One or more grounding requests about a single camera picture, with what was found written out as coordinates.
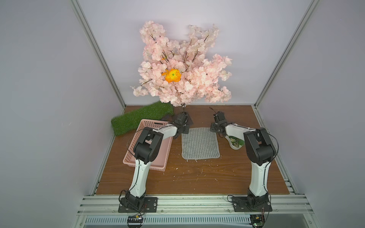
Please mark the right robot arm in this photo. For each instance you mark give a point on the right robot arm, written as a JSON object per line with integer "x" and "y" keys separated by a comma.
{"x": 261, "y": 153}

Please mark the dark metal tree base plate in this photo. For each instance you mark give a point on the dark metal tree base plate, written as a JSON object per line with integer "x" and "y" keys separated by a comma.
{"x": 181, "y": 120}

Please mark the pink cherry blossom tree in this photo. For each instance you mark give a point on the pink cherry blossom tree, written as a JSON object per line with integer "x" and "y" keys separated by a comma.
{"x": 200, "y": 76}

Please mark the aluminium frame corner post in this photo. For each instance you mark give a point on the aluminium frame corner post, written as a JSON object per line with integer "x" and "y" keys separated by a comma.
{"x": 298, "y": 31}
{"x": 76, "y": 6}

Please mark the orange artificial flower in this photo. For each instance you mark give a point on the orange artificial flower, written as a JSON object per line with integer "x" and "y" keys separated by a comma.
{"x": 172, "y": 75}

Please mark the aluminium frame corner post right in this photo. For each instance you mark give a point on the aluminium frame corner post right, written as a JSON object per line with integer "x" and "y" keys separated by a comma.
{"x": 298, "y": 31}

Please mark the aluminium frame corner post left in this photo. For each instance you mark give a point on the aluminium frame corner post left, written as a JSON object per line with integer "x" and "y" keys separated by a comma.
{"x": 76, "y": 6}

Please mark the white pot succulent plant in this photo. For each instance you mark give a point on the white pot succulent plant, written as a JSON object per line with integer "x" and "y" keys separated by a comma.
{"x": 234, "y": 142}

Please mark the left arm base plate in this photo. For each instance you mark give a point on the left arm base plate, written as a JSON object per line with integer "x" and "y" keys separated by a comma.
{"x": 139, "y": 205}

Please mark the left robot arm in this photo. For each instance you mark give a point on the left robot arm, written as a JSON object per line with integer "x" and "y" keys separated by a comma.
{"x": 145, "y": 152}

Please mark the green artificial grass mat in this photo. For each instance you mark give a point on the green artificial grass mat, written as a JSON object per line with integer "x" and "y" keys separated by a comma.
{"x": 131, "y": 120}

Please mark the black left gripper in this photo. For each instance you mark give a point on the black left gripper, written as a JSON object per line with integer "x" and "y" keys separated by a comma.
{"x": 184, "y": 119}

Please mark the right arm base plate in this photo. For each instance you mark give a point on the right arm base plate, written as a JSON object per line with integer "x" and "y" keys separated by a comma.
{"x": 250, "y": 203}

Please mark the aluminium front rail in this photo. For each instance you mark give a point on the aluminium front rail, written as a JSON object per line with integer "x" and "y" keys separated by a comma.
{"x": 194, "y": 204}

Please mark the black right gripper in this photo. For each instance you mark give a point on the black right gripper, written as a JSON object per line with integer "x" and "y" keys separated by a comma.
{"x": 217, "y": 121}

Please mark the grey striped dishcloth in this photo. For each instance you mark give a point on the grey striped dishcloth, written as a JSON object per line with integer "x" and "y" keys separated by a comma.
{"x": 200, "y": 144}

